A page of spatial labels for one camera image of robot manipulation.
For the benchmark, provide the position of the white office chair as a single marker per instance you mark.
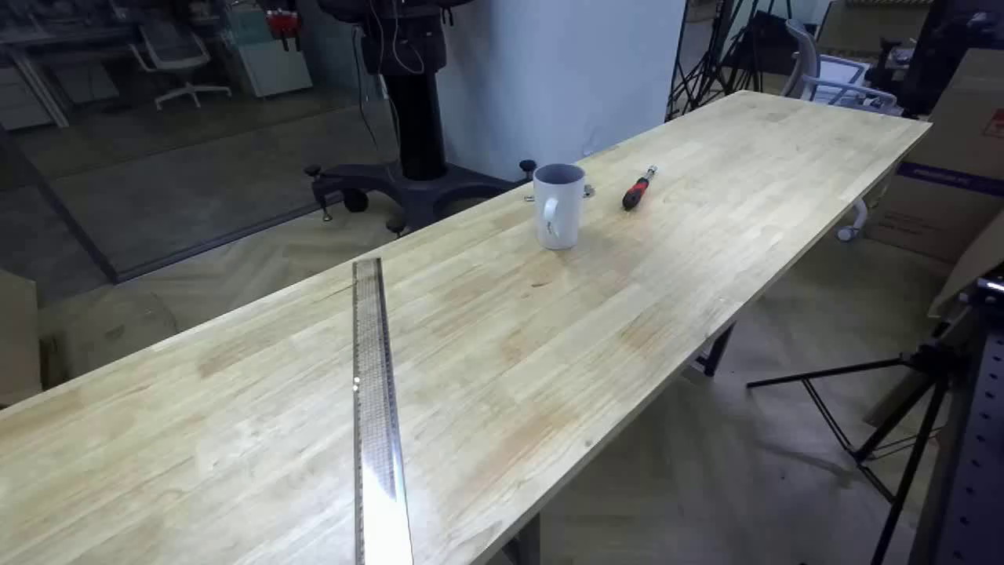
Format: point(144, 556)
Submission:
point(170, 47)

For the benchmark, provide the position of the black tripod stand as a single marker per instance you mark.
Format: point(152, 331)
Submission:
point(931, 393)

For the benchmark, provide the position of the red black screwdriver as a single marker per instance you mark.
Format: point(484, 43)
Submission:
point(637, 190)

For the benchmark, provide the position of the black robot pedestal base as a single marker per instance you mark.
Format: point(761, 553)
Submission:
point(402, 43)

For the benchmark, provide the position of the white ceramic mug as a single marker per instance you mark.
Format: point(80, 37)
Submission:
point(559, 193)

